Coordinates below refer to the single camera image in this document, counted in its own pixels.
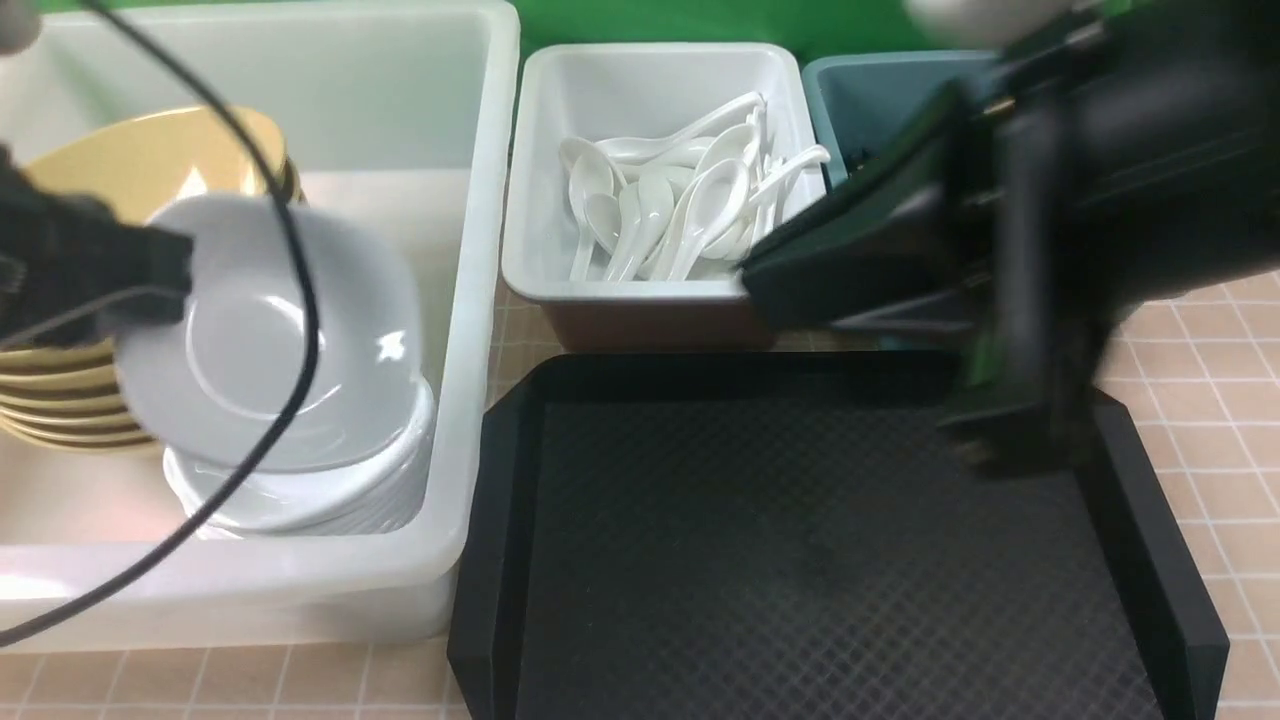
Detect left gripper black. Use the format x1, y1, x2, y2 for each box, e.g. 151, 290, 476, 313
1, 149, 195, 350

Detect white square saucer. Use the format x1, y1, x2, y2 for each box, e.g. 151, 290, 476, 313
116, 193, 422, 473

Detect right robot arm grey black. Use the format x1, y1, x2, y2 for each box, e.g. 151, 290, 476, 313
741, 1, 1277, 477

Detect stack of yellow bowls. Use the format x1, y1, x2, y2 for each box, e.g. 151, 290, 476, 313
3, 108, 305, 454

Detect large translucent white tub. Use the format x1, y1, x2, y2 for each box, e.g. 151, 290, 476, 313
1, 1, 520, 653

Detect stack of white saucers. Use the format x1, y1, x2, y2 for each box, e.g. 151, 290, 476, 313
205, 377, 435, 538

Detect white spoon tray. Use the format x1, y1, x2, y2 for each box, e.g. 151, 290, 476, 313
500, 44, 815, 352

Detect pile of white spoons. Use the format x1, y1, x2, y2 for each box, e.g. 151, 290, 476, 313
558, 92, 831, 284

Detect black serving tray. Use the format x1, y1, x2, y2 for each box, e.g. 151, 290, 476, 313
447, 352, 1230, 719

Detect green backdrop cloth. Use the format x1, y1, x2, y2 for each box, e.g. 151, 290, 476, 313
0, 0, 1001, 67

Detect teal chopstick bin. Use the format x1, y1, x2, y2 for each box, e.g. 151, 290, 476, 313
801, 51, 996, 190

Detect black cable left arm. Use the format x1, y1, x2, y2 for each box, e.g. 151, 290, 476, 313
0, 0, 323, 646

